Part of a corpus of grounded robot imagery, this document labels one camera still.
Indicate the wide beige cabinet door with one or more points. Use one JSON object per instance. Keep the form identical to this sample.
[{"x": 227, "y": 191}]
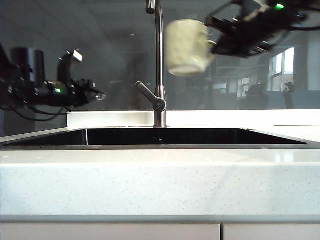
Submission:
[{"x": 110, "y": 232}]

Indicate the steel gooseneck faucet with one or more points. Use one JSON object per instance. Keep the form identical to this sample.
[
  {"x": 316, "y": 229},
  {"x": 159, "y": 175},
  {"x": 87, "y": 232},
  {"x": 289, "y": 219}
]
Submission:
[{"x": 159, "y": 50}]

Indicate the narrow beige cabinet door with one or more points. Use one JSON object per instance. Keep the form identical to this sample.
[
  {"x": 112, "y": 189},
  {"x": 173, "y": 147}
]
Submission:
[{"x": 272, "y": 232}]

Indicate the white counter upstand ledge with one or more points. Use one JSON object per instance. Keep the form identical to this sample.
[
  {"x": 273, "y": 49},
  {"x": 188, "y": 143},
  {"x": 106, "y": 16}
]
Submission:
[{"x": 112, "y": 119}]

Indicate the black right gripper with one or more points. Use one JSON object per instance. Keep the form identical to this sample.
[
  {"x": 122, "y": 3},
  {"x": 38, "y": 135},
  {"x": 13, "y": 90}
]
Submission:
[{"x": 257, "y": 30}]

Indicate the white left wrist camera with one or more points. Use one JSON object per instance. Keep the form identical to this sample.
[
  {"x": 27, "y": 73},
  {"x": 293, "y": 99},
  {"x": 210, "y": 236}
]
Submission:
[{"x": 76, "y": 56}]

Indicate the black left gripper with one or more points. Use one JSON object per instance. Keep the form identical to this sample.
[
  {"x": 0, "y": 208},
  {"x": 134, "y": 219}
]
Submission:
[{"x": 67, "y": 96}]

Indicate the pale green ceramic mug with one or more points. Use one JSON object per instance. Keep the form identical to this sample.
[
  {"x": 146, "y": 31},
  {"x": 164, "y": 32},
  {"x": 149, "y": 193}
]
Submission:
[{"x": 186, "y": 45}]

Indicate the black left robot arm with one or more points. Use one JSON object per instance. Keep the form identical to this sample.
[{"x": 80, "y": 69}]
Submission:
[{"x": 27, "y": 72}]

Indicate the black sink basin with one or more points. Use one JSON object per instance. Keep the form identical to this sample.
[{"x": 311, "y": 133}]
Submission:
[{"x": 200, "y": 137}]

